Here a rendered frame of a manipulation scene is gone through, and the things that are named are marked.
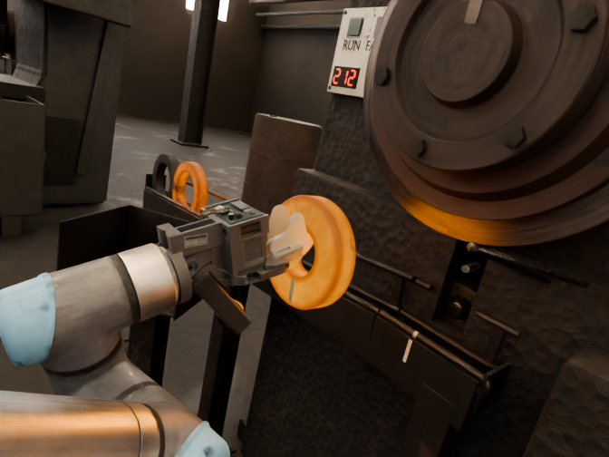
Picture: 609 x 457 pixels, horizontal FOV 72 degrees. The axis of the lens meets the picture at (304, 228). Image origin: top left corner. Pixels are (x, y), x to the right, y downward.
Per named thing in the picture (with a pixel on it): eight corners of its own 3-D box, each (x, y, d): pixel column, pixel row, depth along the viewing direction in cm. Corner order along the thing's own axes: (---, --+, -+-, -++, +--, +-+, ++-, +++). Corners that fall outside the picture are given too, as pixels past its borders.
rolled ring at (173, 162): (174, 156, 137) (184, 157, 139) (153, 151, 151) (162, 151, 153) (171, 211, 140) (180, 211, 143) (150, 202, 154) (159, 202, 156)
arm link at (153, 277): (146, 335, 43) (120, 298, 48) (188, 317, 45) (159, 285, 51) (132, 271, 39) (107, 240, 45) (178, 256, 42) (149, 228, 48)
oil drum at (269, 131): (277, 208, 421) (295, 118, 396) (315, 228, 379) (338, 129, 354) (226, 208, 382) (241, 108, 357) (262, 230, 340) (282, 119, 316)
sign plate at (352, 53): (333, 92, 100) (350, 11, 95) (421, 107, 82) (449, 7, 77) (325, 91, 99) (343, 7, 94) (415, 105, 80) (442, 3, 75)
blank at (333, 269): (290, 188, 64) (272, 187, 62) (366, 209, 53) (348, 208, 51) (275, 285, 67) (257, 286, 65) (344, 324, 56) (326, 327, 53)
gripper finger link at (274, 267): (309, 252, 52) (248, 275, 48) (309, 262, 53) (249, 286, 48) (286, 238, 56) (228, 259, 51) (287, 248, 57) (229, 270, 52)
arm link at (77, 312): (10, 344, 42) (-19, 275, 38) (121, 303, 49) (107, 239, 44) (23, 396, 37) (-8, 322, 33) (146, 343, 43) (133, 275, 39)
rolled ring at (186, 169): (179, 230, 135) (188, 230, 137) (203, 203, 122) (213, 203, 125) (168, 180, 141) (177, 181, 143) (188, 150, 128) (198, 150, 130)
